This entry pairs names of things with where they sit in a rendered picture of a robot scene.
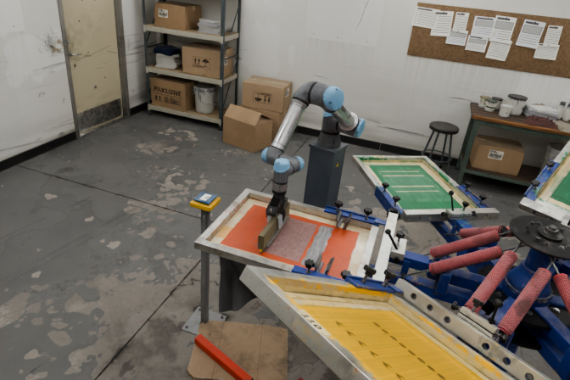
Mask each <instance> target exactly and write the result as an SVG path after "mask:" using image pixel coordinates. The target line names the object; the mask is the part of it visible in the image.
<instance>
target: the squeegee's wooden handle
mask: <svg viewBox="0 0 570 380"><path fill-rule="evenodd" d="M285 206H286V204H285ZM285 206H284V209H285ZM289 208H290V203H289V202H288V207H287V208H286V209H285V211H286V216H285V218H286V217H287V215H289ZM279 214H280V213H279ZM279 214H278V213H277V214H276V216H275V217H272V218H271V220H270V221H269V223H268V224H267V225H266V226H265V228H264V229H263V231H262V232H261V233H260V235H259V236H258V249H263V250H264V249H265V247H266V245H267V243H268V242H269V240H270V239H271V237H272V236H273V234H274V233H275V232H276V230H277V229H278V219H277V216H278V215H279ZM285 218H284V219H285Z"/></svg>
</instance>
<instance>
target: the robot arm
mask: <svg viewBox="0 0 570 380"><path fill-rule="evenodd" d="M291 102H292V103H291V105H290V107H289V109H288V112H287V113H286V115H285V117H284V120H283V122H282V124H281V126H280V128H279V130H278V132H277V134H276V136H275V138H274V140H273V142H272V144H271V147H270V148H265V150H263V152H262V154H261V158H262V160H263V161H264V162H266V163H267V164H269V165H274V166H273V178H272V182H271V183H272V192H273V193H274V194H273V197H272V199H271V202H270V203H269V204H268V205H267V208H266V211H265V212H266V218H267V221H268V223H269V221H270V220H271V218H272V216H273V217H275V216H276V214H277V213H278V214H279V213H280V214H279V215H278V216H277V219H278V229H280V228H281V227H282V224H283V222H284V218H285V216H286V211H285V209H286V208H287V207H288V198H286V199H285V194H286V192H287V189H288V177H289V176H291V175H292V174H294V173H296V172H299V171H300V170H302V169H303V168H304V166H305V162H304V161H303V159H302V158H301V157H299V156H294V157H290V156H287V155H286V154H283V153H284V151H285V149H286V147H287V145H288V143H289V141H290V138H291V136H292V135H293V132H294V130H295V128H296V126H297V124H298V123H299V120H300V117H301V115H302V114H303V112H304V110H305V109H307V108H308V106H309V104H314V105H316V106H319V107H321V108H322V109H323V110H324V114H323V116H322V117H323V119H322V125H321V133H320V135H319V137H318V138H317V142H316V143H317V145H319V146H320V147H322V148H329V149H335V148H340V146H341V139H340V135H339V134H340V132H342V133H344V134H347V135H350V136H352V137H359V136H360V135H361V134H362V132H363V130H364V128H365V123H366V122H365V120H364V119H362V118H359V117H357V115H356V114H355V113H352V112H350V111H349V110H348V109H347V107H346V106H345V105H344V92H343V91H342V89H340V88H338V87H335V86H330V85H327V84H323V83H320V82H317V81H309V82H306V83H305V84H304V85H302V86H301V87H300V88H299V89H298V90H297V91H296V92H295V94H294V95H293V97H292V99H291ZM285 204H286V206H285ZM284 206H285V209H284Z"/></svg>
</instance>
